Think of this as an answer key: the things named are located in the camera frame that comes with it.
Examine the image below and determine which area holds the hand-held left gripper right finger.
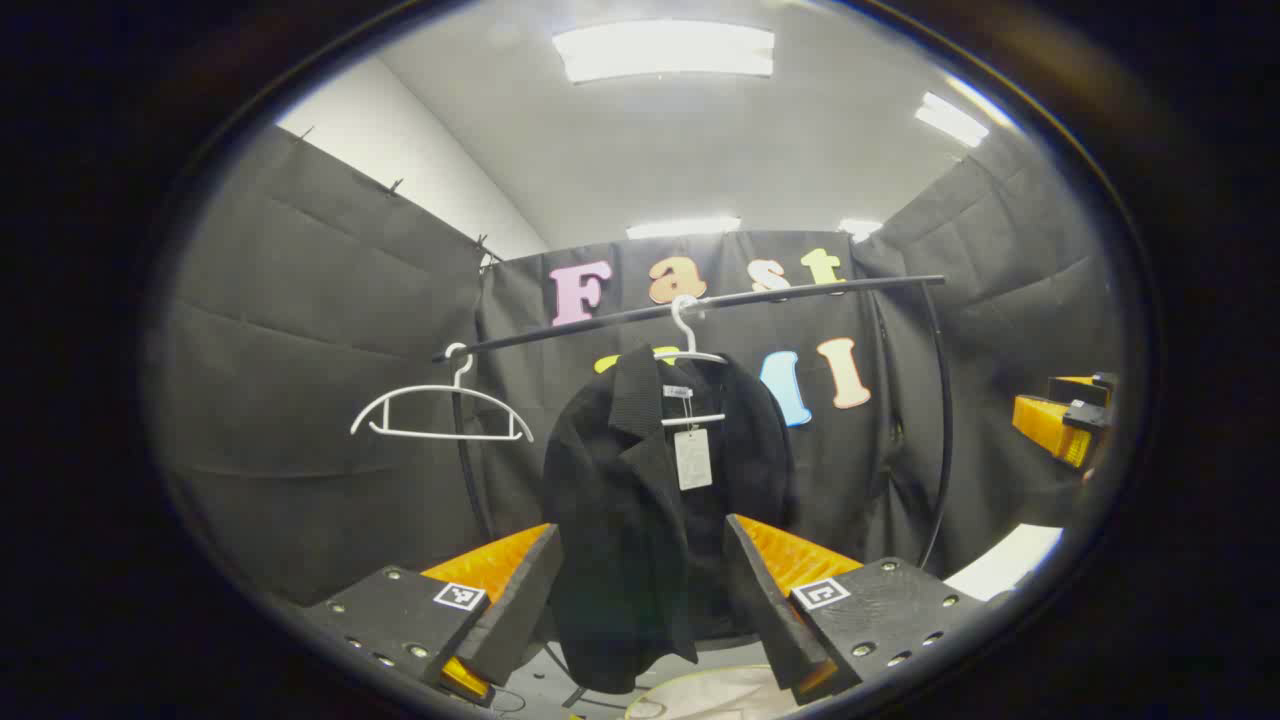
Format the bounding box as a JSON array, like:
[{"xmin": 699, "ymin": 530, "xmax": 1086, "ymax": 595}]
[{"xmin": 722, "ymin": 513, "xmax": 991, "ymax": 706}]

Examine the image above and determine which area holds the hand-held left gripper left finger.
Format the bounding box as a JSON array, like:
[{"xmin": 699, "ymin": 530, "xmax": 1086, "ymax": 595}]
[{"xmin": 305, "ymin": 522, "xmax": 564, "ymax": 706}]

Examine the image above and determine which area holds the cream laundry hamper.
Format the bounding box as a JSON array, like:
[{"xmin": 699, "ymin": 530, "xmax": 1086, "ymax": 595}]
[{"xmin": 625, "ymin": 665, "xmax": 791, "ymax": 720}]

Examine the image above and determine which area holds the black jacket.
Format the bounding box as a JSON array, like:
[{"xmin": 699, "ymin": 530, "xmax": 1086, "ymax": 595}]
[{"xmin": 540, "ymin": 345, "xmax": 801, "ymax": 696}]

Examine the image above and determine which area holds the white plastic clothes hanger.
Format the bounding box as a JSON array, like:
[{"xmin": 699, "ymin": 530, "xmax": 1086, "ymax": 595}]
[
  {"xmin": 350, "ymin": 342, "xmax": 535, "ymax": 443},
  {"xmin": 655, "ymin": 295, "xmax": 729, "ymax": 429}
]

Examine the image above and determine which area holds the black metal clothes rack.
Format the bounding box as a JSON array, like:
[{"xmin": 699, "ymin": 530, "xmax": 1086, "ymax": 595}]
[{"xmin": 432, "ymin": 274, "xmax": 953, "ymax": 573}]

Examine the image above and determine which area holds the white flat panel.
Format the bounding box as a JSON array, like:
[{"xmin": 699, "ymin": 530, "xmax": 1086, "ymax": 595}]
[{"xmin": 945, "ymin": 523, "xmax": 1064, "ymax": 602}]

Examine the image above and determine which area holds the black backdrop cloth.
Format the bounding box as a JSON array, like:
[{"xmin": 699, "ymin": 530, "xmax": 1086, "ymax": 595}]
[{"xmin": 150, "ymin": 125, "xmax": 1121, "ymax": 611}]

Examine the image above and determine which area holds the large ceiling light panel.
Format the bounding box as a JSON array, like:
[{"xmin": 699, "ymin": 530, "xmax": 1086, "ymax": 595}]
[{"xmin": 552, "ymin": 20, "xmax": 776, "ymax": 85}]

